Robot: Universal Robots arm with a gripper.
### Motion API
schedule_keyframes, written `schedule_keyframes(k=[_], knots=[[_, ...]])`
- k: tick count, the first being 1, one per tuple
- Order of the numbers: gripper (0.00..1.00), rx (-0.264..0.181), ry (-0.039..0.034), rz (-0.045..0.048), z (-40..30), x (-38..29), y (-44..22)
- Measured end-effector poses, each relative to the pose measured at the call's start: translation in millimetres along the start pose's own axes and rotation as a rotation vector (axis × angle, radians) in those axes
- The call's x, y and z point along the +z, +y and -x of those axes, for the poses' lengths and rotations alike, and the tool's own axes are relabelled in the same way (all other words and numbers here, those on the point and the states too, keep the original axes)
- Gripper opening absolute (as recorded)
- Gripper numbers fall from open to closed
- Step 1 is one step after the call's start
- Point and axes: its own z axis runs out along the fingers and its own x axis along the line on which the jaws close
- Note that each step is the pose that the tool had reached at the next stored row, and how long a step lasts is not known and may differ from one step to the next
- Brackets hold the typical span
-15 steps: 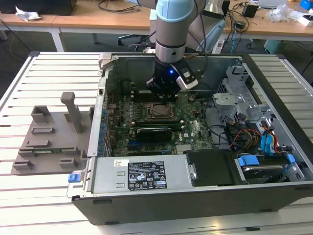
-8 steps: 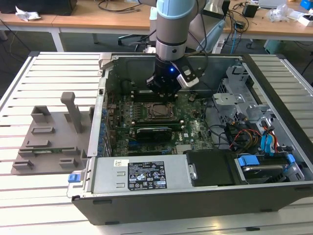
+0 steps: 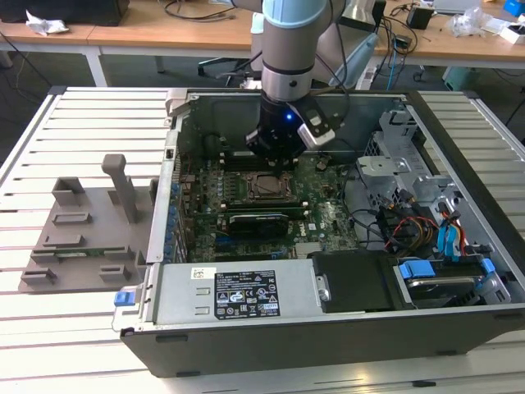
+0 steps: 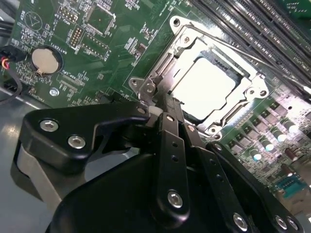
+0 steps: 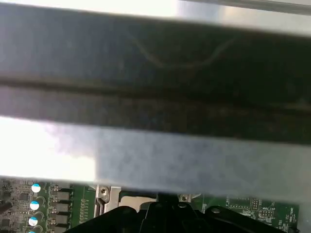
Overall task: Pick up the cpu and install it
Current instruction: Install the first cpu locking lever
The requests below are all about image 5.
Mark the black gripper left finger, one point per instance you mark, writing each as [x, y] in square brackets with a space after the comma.
[155, 218]

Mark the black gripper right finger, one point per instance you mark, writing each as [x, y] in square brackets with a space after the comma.
[184, 218]

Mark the silver square CPU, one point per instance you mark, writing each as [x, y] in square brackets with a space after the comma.
[136, 201]

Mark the thin metal locking lever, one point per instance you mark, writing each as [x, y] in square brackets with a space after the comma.
[99, 206]

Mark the CPU socket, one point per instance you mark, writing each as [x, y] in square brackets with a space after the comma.
[100, 191]

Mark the black open PC case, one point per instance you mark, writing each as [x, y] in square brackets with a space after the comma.
[170, 157]

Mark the green motherboard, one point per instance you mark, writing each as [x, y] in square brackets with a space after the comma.
[83, 206]

